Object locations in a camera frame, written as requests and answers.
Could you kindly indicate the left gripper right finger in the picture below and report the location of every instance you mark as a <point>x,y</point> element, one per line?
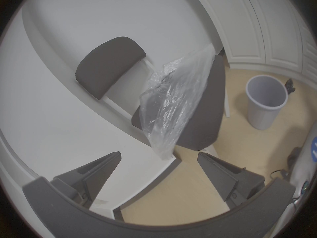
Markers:
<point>220,175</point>

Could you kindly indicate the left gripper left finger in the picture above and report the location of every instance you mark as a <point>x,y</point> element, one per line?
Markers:
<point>99,175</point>

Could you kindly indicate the clear plastic bag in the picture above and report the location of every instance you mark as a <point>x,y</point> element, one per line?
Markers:
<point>173,103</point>

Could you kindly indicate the black plastic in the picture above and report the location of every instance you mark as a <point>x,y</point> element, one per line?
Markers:
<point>289,85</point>

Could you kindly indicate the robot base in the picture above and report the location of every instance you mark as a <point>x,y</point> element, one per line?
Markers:
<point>307,162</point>

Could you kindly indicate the white trash bin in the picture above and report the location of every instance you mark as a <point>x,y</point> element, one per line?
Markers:
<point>262,113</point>

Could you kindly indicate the grey padded white chair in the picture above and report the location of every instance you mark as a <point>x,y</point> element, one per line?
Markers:
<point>109,63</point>

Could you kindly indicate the white wardrobe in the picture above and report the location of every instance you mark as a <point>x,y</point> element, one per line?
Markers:
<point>247,21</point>

